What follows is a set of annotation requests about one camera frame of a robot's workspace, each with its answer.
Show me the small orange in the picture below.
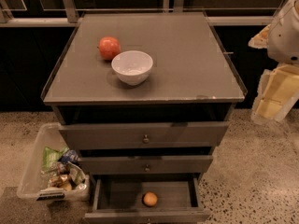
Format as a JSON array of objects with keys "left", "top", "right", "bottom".
[{"left": 142, "top": 192, "right": 158, "bottom": 207}]

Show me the grey drawer cabinet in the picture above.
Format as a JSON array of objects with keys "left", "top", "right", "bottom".
[{"left": 40, "top": 11, "right": 249, "bottom": 224}]

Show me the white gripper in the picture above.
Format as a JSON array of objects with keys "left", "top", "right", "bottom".
[{"left": 248, "top": 0, "right": 299, "bottom": 125}]

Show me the gold foil snack packet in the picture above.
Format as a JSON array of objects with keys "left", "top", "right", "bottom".
[{"left": 49, "top": 175, "right": 69, "bottom": 187}]

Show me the blue snack packet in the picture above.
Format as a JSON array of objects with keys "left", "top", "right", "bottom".
[{"left": 60, "top": 150, "right": 78, "bottom": 163}]

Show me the clear plastic bin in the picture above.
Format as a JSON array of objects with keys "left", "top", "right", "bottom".
[{"left": 17, "top": 123, "right": 90, "bottom": 201}]

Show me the grey bottom drawer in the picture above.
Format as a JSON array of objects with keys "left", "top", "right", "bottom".
[{"left": 85, "top": 174, "right": 209, "bottom": 224}]

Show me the grey top drawer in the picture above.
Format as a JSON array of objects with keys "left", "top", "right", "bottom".
[{"left": 59, "top": 121, "right": 229, "bottom": 150}]

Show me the grey middle drawer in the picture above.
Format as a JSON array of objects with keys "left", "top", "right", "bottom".
[{"left": 78, "top": 155, "right": 213, "bottom": 175}]

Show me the red apple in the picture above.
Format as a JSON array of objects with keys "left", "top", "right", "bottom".
[{"left": 98, "top": 36, "right": 121, "bottom": 61}]

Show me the white ceramic bowl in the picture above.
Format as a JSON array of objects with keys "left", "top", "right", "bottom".
[{"left": 111, "top": 50, "right": 153, "bottom": 86}]

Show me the metal railing frame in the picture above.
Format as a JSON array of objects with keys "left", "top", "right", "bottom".
[{"left": 0, "top": 0, "right": 288, "bottom": 27}]

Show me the white green snack bag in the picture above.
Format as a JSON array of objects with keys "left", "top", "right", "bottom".
[{"left": 67, "top": 162, "right": 86, "bottom": 185}]

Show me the grey drawer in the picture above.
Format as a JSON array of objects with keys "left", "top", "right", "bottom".
[
  {"left": 85, "top": 174, "right": 209, "bottom": 224},
  {"left": 78, "top": 155, "right": 213, "bottom": 175},
  {"left": 59, "top": 121, "right": 229, "bottom": 150}
]

